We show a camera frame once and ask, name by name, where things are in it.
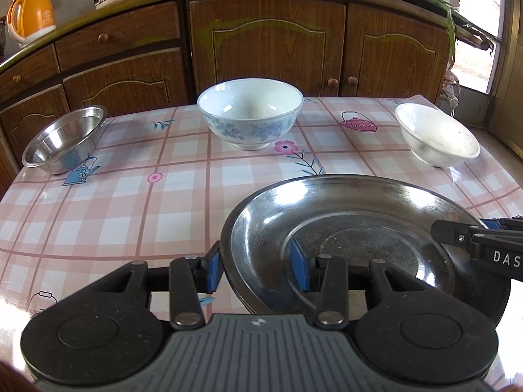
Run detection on orange electric kettle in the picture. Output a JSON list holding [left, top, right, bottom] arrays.
[[6, 0, 56, 48]]

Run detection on brown wooden cabinet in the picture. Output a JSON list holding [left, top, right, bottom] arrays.
[[0, 0, 491, 193]]

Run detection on small steel bowl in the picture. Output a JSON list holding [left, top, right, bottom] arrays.
[[21, 105, 107, 175]]

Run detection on white ceramic bowl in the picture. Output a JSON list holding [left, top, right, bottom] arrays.
[[395, 103, 481, 168]]

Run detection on pink plaid tablecloth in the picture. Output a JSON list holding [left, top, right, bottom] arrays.
[[1, 97, 522, 369]]

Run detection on blue floral ceramic bowl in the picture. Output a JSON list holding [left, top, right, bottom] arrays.
[[197, 78, 304, 151]]

